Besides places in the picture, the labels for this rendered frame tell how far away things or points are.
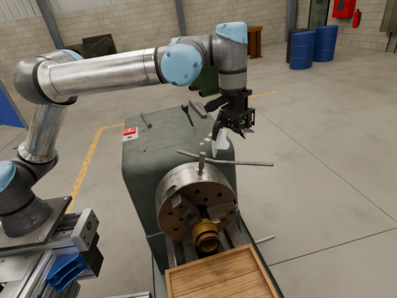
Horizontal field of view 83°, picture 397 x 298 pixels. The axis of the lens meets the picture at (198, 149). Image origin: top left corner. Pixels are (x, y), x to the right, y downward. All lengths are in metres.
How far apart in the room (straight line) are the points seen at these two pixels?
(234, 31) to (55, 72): 0.41
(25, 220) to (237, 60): 0.86
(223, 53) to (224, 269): 0.76
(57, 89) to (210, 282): 0.79
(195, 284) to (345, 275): 1.37
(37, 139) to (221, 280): 0.81
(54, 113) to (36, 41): 10.50
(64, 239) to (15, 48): 10.89
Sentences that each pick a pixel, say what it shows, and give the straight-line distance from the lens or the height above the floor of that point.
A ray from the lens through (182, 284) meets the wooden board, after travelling 0.97.
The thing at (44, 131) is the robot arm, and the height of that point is 1.47.
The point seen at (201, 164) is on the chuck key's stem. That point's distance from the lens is 0.79.
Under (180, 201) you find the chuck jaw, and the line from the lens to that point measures 0.77.
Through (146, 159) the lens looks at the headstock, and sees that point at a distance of 0.94.
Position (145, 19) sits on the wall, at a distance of 10.51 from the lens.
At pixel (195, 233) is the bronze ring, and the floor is 1.10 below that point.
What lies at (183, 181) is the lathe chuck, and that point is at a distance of 0.80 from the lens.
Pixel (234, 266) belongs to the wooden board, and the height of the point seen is 0.88.
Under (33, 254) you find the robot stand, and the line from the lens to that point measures 1.08.
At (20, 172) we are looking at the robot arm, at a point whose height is 1.35.
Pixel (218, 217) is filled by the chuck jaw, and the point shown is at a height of 1.10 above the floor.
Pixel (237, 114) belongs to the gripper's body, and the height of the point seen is 1.48.
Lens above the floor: 1.73
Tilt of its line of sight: 31 degrees down
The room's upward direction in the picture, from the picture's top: 9 degrees counter-clockwise
